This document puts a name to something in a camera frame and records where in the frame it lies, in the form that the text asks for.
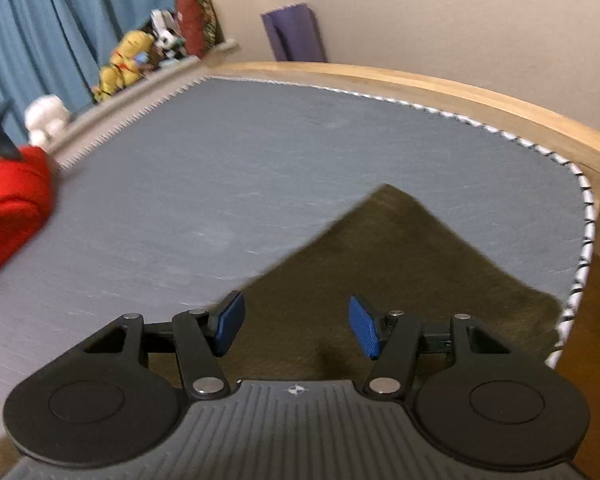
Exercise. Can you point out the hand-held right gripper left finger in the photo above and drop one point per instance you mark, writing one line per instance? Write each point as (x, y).
(227, 322)

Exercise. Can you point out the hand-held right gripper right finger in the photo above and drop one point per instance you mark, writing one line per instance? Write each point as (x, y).
(364, 325)

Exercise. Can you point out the olive green pants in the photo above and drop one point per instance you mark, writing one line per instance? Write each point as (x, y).
(400, 270)

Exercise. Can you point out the grey bed mattress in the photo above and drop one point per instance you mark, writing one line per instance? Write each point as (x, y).
(230, 160)

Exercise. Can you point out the red folded quilt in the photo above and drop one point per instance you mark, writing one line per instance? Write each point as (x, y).
(10, 210)

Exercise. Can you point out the small yellow plush toy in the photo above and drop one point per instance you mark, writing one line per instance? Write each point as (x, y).
(107, 82)

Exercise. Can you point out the white plush toy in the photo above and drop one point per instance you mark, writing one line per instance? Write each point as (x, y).
(47, 117)

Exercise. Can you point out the large yellow plush toy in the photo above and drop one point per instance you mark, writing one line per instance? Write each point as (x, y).
(132, 55)

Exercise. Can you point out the panda plush toy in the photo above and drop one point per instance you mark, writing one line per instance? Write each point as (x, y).
(166, 35)

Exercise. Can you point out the purple mat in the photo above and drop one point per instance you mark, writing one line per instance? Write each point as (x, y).
(294, 32)

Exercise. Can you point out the red cushion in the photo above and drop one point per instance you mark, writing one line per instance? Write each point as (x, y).
(195, 20)

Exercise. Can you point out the blue curtain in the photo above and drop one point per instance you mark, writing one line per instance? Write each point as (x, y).
(45, 25)

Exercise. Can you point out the wooden bed frame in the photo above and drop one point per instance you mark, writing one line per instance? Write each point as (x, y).
(430, 85)

